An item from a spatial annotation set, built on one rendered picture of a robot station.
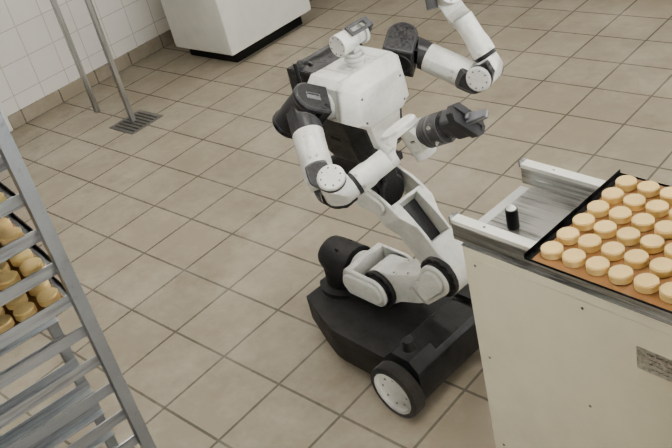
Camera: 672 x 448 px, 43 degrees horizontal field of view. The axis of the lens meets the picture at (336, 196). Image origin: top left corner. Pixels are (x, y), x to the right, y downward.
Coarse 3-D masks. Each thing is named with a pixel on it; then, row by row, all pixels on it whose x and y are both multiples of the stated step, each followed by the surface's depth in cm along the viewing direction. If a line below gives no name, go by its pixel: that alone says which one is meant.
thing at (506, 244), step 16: (464, 224) 211; (480, 224) 210; (464, 240) 214; (480, 240) 210; (496, 240) 205; (512, 240) 201; (528, 240) 200; (512, 256) 204; (544, 272) 198; (560, 272) 194; (592, 288) 189; (640, 304) 181
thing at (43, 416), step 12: (84, 384) 250; (72, 396) 249; (84, 396) 249; (48, 408) 245; (60, 408) 247; (24, 420) 242; (36, 420) 244; (48, 420) 244; (12, 432) 240; (24, 432) 242; (0, 444) 239; (12, 444) 238
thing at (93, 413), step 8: (96, 408) 256; (80, 416) 253; (88, 416) 255; (96, 416) 254; (72, 424) 252; (80, 424) 253; (88, 424) 252; (56, 432) 249; (64, 432) 251; (72, 432) 251; (48, 440) 248; (56, 440) 249; (64, 440) 249
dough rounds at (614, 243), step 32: (608, 192) 206; (640, 192) 204; (576, 224) 198; (608, 224) 195; (640, 224) 193; (544, 256) 192; (576, 256) 188; (608, 256) 187; (640, 256) 184; (640, 288) 176
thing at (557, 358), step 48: (528, 192) 228; (480, 288) 218; (528, 288) 204; (576, 288) 192; (480, 336) 229; (528, 336) 213; (576, 336) 200; (624, 336) 188; (528, 384) 224; (576, 384) 209; (624, 384) 196; (528, 432) 235; (576, 432) 219; (624, 432) 205
